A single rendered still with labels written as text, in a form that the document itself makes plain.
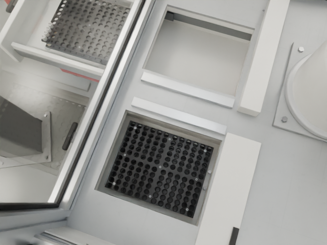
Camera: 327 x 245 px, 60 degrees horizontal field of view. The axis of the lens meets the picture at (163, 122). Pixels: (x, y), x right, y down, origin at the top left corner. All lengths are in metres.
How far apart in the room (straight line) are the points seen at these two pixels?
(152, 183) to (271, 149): 0.29
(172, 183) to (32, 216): 0.33
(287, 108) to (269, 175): 0.16
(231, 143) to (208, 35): 0.38
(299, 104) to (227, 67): 0.27
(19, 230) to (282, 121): 0.57
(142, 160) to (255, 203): 0.28
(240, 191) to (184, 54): 0.44
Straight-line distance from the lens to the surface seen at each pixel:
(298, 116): 0.71
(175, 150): 0.71
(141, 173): 0.70
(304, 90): 0.68
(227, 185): 0.65
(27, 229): 0.52
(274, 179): 0.70
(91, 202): 0.67
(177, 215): 0.76
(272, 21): 0.80
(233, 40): 0.92
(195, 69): 0.86
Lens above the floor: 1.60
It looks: 74 degrees down
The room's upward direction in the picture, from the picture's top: 4 degrees counter-clockwise
